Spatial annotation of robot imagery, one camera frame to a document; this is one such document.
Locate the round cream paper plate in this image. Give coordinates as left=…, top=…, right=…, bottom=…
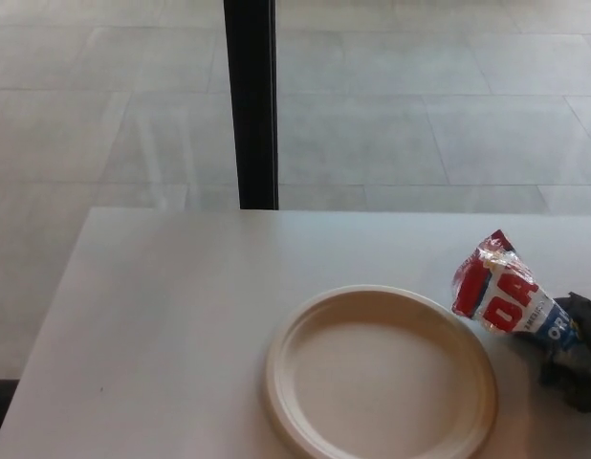
left=265, top=285, right=499, bottom=459

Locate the red white blue seed bag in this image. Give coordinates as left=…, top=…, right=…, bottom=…
left=450, top=229, right=589, bottom=356

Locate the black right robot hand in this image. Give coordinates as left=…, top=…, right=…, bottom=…
left=537, top=291, right=591, bottom=412

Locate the black vertical window frame post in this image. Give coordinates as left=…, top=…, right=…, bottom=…
left=223, top=0, right=280, bottom=211

